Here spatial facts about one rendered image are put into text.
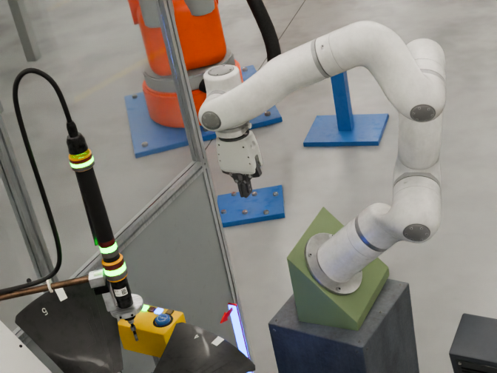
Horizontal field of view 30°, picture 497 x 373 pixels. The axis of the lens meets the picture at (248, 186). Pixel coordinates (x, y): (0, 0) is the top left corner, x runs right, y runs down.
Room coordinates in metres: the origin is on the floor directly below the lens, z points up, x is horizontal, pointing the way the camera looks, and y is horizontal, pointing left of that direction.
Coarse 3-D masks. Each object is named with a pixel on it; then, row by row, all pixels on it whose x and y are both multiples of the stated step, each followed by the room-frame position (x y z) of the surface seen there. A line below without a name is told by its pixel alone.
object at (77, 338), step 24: (72, 288) 1.70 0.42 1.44; (24, 312) 1.67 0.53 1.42; (72, 312) 1.66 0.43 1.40; (96, 312) 1.66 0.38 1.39; (48, 336) 1.63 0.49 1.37; (72, 336) 1.63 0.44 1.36; (96, 336) 1.62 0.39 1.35; (72, 360) 1.60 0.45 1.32; (96, 360) 1.59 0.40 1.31; (120, 360) 1.58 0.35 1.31
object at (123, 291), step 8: (72, 128) 1.56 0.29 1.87; (72, 136) 1.56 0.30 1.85; (80, 136) 1.56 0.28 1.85; (72, 144) 1.55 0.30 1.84; (80, 144) 1.56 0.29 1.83; (72, 152) 1.55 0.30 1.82; (80, 152) 1.55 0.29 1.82; (112, 288) 1.56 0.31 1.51; (120, 288) 1.55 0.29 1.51; (128, 288) 1.56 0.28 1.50; (120, 296) 1.55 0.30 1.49; (128, 296) 1.56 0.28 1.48; (120, 304) 1.56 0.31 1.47; (128, 304) 1.56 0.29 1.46
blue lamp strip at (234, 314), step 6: (234, 306) 1.85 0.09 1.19; (234, 312) 1.85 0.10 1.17; (234, 318) 1.85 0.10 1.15; (234, 324) 1.85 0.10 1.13; (234, 330) 1.86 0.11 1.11; (240, 330) 1.85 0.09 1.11; (240, 336) 1.85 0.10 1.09; (240, 342) 1.85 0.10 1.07; (240, 348) 1.85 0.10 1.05; (246, 354) 1.85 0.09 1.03
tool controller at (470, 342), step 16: (464, 320) 1.54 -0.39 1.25; (480, 320) 1.53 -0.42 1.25; (496, 320) 1.52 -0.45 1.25; (464, 336) 1.51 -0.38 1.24; (480, 336) 1.50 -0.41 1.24; (496, 336) 1.48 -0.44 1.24; (464, 352) 1.47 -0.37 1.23; (480, 352) 1.46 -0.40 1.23; (496, 352) 1.45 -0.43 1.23; (464, 368) 1.47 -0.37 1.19; (480, 368) 1.45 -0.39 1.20; (496, 368) 1.43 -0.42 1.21
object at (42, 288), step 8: (64, 280) 1.57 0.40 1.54; (72, 280) 1.57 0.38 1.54; (80, 280) 1.56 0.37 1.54; (88, 280) 1.56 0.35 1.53; (32, 288) 1.57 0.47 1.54; (40, 288) 1.56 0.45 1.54; (56, 288) 1.56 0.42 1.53; (0, 296) 1.56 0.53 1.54; (8, 296) 1.56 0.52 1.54; (16, 296) 1.56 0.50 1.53
